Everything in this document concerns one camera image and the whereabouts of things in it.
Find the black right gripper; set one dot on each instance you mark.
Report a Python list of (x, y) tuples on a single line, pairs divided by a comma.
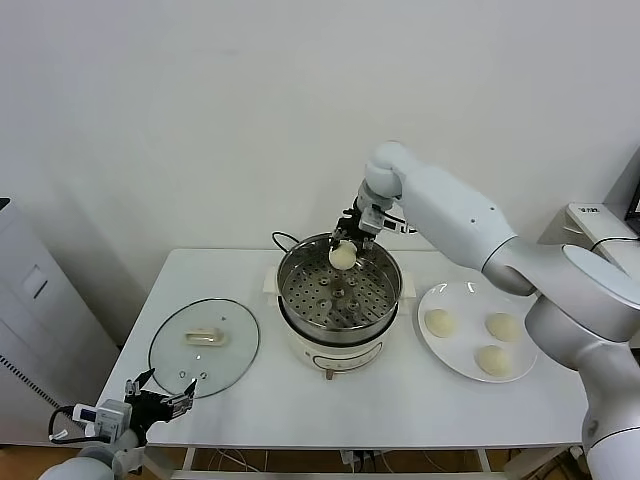
[(354, 222)]

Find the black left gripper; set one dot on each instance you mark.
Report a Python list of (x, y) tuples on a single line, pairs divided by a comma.
[(150, 406)]

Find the white steamed baozi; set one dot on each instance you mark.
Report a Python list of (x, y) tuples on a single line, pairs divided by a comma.
[(342, 256), (502, 326), (495, 360), (441, 322)]

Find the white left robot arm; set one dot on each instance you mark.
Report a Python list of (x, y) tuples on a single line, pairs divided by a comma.
[(90, 462)]

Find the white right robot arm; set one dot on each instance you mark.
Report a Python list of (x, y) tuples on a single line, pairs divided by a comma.
[(450, 215)]

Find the stainless steel steamer basket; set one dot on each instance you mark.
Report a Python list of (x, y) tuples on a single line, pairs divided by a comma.
[(310, 300)]

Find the cream electric cooker base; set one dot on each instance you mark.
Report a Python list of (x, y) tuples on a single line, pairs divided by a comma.
[(340, 357)]

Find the white cabinet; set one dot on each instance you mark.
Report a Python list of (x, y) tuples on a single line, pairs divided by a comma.
[(30, 320)]

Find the white round plate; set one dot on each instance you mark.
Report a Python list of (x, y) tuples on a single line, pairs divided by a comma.
[(465, 345)]

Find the laptop computer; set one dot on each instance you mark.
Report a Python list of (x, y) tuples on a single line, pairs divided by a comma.
[(632, 210)]

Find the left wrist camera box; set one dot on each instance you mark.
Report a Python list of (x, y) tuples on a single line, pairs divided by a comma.
[(107, 416)]

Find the white table frame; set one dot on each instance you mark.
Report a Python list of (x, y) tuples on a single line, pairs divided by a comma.
[(187, 457)]

